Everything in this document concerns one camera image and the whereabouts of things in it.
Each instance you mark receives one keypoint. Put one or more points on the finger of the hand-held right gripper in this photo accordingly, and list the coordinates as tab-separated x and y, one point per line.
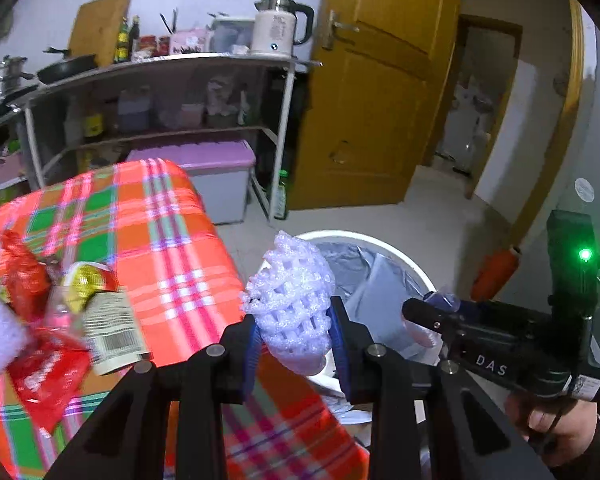
425	312

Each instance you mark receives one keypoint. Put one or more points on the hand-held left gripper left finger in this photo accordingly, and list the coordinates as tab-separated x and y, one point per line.
252	357

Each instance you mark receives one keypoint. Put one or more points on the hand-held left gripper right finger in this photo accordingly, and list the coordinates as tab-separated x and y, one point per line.
341	355

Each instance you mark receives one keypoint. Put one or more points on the grey bin liner bag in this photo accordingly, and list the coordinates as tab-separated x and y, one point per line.
345	270

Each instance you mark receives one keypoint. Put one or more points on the white plastic bin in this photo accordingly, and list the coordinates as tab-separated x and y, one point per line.
340	234

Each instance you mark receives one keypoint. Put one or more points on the yellow packet with white label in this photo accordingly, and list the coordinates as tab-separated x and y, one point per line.
110	330

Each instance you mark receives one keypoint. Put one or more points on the person's right hand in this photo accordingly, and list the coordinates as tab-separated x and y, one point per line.
575	430

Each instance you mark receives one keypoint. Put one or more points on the orange plastic object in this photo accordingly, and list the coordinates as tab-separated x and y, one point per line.
495	272

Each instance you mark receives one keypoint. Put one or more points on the plaid tablecloth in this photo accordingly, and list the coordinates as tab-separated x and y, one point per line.
180	260

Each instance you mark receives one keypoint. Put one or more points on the green glass bottle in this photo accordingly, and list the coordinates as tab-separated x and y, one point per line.
281	200

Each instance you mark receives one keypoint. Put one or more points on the white appliance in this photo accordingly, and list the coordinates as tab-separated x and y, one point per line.
472	120

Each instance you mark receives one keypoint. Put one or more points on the purple lid storage box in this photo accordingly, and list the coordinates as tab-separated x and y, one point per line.
205	160

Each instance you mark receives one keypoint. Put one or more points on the yellow wooden door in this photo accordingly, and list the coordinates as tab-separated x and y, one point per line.
380	85

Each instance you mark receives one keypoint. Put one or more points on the pink plastic cup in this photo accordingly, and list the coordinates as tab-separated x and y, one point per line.
191	116

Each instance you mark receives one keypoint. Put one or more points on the grey plastic jug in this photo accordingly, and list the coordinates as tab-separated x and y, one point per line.
132	110

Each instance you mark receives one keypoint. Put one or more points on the yellow label bottle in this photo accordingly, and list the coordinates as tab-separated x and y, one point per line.
93	124

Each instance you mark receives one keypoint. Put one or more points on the white metal shelf rack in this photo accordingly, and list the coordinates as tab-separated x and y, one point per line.
180	60

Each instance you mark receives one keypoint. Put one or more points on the pink plastic basket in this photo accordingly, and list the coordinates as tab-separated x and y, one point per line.
6	169

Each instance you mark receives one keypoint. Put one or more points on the white electric kettle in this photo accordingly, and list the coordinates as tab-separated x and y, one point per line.
275	30

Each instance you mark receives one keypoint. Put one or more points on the pink utensil box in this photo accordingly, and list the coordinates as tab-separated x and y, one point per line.
187	42

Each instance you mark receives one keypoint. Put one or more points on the clear plastic lidded container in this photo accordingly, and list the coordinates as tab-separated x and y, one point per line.
230	35

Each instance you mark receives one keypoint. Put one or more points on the red sauce jar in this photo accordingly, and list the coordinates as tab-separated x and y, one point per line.
148	46
163	45

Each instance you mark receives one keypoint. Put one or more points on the yellow-green oil bottle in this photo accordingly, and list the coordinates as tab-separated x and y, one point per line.
122	42

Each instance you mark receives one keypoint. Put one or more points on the dark sauce bottle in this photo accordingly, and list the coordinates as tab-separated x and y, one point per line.
134	35

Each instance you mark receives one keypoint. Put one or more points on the black frying pan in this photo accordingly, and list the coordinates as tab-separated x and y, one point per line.
67	67

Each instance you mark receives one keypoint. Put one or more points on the wooden cutting board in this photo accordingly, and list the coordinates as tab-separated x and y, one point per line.
97	25

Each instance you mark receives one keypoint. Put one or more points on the steel steamer pot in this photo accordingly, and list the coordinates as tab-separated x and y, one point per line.
2	80

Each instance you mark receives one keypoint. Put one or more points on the yellow door frame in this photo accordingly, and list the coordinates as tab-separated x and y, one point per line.
565	110

